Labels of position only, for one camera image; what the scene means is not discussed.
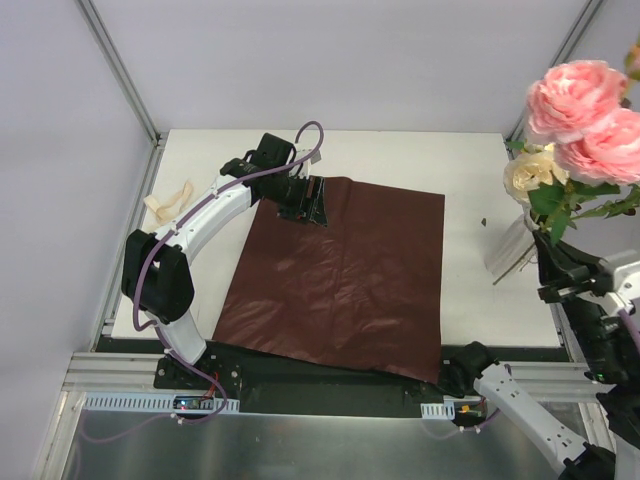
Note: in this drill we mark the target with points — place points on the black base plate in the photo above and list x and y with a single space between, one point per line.
269 384

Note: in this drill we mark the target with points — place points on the cream ribbon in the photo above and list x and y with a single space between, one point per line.
167 210

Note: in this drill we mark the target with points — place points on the pink rose stem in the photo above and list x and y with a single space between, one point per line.
628 206

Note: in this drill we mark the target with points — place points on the red wrapping paper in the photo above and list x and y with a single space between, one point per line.
362 292

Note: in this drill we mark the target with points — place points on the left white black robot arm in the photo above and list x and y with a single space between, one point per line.
156 274

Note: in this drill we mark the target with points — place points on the right white cable duct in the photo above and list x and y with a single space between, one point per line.
438 411

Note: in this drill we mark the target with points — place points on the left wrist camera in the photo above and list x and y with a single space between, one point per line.
308 153

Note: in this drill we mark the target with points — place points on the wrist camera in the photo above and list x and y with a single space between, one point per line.
308 153
621 272

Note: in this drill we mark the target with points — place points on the white ribbed vase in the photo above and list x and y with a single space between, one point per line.
513 250

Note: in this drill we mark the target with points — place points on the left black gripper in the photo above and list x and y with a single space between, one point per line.
304 198

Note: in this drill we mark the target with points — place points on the white cream rose stem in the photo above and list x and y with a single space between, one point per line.
531 169

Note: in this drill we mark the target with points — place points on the artificial flower bouquet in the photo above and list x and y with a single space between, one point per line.
582 107

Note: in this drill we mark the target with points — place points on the left white cable duct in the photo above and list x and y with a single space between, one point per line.
158 403

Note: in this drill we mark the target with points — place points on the left aluminium frame post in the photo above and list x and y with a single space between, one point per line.
109 50

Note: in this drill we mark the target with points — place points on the white cable duct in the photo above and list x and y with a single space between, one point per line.
158 403
438 411

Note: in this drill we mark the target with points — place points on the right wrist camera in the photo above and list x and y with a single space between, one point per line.
621 272

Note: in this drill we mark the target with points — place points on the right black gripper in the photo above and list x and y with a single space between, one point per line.
567 279

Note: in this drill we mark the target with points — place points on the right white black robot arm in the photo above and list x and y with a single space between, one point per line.
611 358

